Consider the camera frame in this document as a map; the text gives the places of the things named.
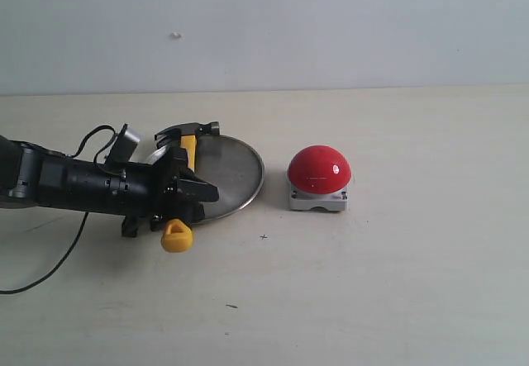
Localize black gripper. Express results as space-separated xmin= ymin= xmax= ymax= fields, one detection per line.
xmin=105 ymin=146 xmax=219 ymax=238

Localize yellow black claw hammer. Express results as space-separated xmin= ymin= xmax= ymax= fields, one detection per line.
xmin=155 ymin=121 xmax=220 ymax=253

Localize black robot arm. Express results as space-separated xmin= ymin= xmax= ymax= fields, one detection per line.
xmin=1 ymin=138 xmax=219 ymax=238

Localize red dome push button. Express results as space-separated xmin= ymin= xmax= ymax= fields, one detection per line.
xmin=286 ymin=145 xmax=353 ymax=212

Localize round metal plate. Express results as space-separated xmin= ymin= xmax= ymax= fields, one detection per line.
xmin=147 ymin=134 xmax=265 ymax=226

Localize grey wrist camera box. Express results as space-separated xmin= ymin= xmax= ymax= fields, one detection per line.
xmin=105 ymin=124 xmax=141 ymax=166

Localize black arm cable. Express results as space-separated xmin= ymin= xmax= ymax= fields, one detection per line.
xmin=0 ymin=124 xmax=121 ymax=295

